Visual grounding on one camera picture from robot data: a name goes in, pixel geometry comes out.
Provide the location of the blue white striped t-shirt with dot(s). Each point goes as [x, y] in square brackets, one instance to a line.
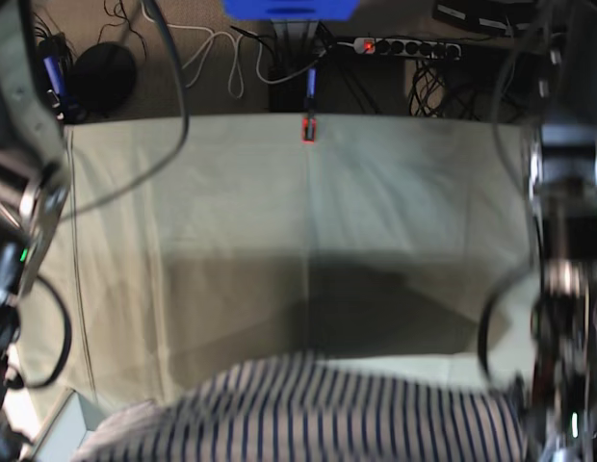
[298, 408]

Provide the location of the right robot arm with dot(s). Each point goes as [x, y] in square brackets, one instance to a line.
[34, 184]

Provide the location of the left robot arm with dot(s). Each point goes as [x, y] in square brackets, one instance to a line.
[558, 183]

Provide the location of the red clamp table centre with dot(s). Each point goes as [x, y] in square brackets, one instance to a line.
[309, 129]

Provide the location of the green table cloth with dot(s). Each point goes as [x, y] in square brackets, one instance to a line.
[377, 244]

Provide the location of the white power strip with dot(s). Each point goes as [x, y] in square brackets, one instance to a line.
[408, 48]

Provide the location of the black round base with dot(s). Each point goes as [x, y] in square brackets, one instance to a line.
[103, 78]

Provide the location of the white box corner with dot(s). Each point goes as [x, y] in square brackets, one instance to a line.
[71, 421]

